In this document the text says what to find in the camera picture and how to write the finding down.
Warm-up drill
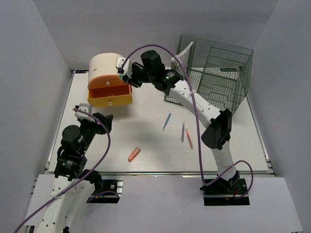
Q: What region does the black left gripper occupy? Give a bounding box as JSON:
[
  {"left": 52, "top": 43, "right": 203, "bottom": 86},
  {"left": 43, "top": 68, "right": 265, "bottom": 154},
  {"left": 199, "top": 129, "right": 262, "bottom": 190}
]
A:
[{"left": 80, "top": 112, "right": 114, "bottom": 154}]

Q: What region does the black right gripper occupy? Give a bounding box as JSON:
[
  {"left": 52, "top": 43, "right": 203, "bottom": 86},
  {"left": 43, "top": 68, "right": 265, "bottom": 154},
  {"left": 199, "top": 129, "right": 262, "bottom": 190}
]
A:
[{"left": 123, "top": 64, "right": 156, "bottom": 88}]

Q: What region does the cream round drawer box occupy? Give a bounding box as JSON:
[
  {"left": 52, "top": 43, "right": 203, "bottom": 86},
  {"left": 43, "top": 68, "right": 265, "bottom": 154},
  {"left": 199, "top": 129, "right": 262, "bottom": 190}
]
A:
[{"left": 87, "top": 53, "right": 133, "bottom": 108}]

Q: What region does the grey white manual booklet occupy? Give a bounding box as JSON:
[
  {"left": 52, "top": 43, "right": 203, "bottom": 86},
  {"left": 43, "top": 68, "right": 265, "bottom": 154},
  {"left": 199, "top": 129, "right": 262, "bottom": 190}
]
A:
[{"left": 171, "top": 41, "right": 193, "bottom": 72}]

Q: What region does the orange transparent correction tape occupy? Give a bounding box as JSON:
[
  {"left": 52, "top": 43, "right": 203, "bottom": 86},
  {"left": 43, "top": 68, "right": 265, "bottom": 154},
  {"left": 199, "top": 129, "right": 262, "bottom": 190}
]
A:
[{"left": 128, "top": 147, "right": 141, "bottom": 162}]

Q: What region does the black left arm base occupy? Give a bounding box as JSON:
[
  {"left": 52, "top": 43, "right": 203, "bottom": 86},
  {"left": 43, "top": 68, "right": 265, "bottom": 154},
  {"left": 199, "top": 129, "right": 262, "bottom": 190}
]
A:
[{"left": 87, "top": 179, "right": 123, "bottom": 204}]

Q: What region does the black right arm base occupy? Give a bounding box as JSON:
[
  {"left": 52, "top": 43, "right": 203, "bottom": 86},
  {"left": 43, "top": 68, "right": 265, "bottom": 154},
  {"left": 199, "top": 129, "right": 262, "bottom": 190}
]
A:
[{"left": 200, "top": 178, "right": 250, "bottom": 206}]

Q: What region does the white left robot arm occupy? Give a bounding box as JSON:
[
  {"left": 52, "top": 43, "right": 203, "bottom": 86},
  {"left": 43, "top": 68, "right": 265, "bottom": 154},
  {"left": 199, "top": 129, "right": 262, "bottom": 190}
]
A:
[{"left": 35, "top": 110, "right": 113, "bottom": 233}]

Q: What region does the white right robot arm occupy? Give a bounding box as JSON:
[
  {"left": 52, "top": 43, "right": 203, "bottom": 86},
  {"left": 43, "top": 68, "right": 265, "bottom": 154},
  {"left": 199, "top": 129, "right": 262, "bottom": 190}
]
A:
[{"left": 117, "top": 50, "right": 240, "bottom": 194}]

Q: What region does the blue highlighter pen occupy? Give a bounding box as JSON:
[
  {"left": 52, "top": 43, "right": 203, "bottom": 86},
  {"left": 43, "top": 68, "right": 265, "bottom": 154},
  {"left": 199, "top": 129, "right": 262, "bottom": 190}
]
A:
[{"left": 162, "top": 113, "right": 172, "bottom": 131}]

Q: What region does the orange highlighter pen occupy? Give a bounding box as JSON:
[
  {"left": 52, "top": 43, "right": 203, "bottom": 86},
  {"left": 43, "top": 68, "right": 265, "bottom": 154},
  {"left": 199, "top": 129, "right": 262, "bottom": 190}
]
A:
[{"left": 185, "top": 128, "right": 194, "bottom": 150}]

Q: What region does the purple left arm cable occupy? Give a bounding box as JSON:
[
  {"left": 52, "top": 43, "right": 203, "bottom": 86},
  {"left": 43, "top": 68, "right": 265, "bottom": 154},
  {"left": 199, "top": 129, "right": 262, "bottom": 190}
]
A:
[{"left": 13, "top": 108, "right": 120, "bottom": 233}]

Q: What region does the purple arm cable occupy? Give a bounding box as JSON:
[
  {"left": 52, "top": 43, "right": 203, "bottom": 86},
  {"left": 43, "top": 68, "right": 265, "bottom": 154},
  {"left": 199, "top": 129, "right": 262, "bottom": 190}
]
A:
[
  {"left": 13, "top": 108, "right": 120, "bottom": 233},
  {"left": 121, "top": 44, "right": 255, "bottom": 200}
]

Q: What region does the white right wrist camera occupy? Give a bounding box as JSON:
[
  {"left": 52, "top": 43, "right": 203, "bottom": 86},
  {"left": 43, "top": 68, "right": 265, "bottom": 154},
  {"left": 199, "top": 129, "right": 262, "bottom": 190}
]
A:
[{"left": 116, "top": 56, "right": 130, "bottom": 75}]

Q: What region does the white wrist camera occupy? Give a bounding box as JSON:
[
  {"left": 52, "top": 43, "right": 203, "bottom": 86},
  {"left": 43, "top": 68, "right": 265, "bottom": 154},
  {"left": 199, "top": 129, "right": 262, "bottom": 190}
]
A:
[
  {"left": 73, "top": 103, "right": 95, "bottom": 122},
  {"left": 116, "top": 56, "right": 130, "bottom": 75}
]

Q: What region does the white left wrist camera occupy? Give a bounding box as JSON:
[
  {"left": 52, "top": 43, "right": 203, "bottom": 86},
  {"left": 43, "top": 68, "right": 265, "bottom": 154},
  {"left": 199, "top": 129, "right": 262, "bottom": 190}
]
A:
[{"left": 73, "top": 103, "right": 95, "bottom": 122}]

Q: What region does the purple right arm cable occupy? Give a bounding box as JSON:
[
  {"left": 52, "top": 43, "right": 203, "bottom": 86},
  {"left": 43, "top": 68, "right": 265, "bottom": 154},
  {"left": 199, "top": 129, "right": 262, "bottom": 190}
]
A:
[{"left": 121, "top": 44, "right": 255, "bottom": 200}]

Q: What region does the green wire mesh organizer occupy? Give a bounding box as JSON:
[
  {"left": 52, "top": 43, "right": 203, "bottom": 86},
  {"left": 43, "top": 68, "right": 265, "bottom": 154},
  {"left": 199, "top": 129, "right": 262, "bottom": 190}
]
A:
[{"left": 177, "top": 35, "right": 254, "bottom": 113}]

